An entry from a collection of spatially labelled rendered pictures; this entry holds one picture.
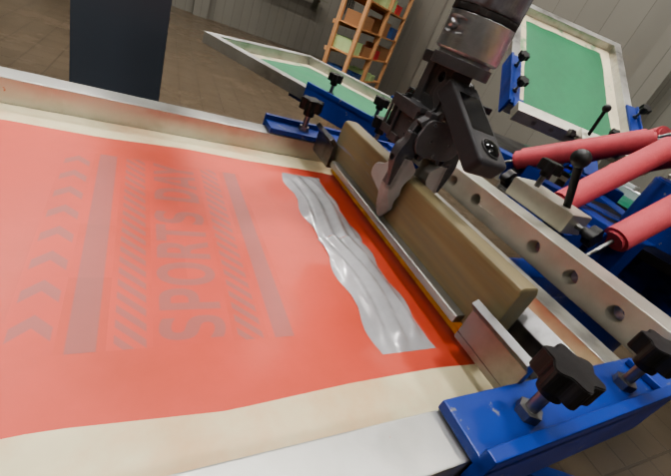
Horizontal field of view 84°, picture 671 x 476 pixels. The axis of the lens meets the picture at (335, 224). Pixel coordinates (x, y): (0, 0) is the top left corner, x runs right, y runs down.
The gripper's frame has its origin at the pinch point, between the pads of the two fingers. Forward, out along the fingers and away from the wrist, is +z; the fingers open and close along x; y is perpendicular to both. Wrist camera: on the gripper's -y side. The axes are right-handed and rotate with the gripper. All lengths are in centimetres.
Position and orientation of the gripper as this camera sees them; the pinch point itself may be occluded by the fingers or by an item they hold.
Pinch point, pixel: (397, 212)
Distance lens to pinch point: 51.8
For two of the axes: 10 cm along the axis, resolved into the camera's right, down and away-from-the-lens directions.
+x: -8.6, -0.8, -5.1
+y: -3.7, -5.8, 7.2
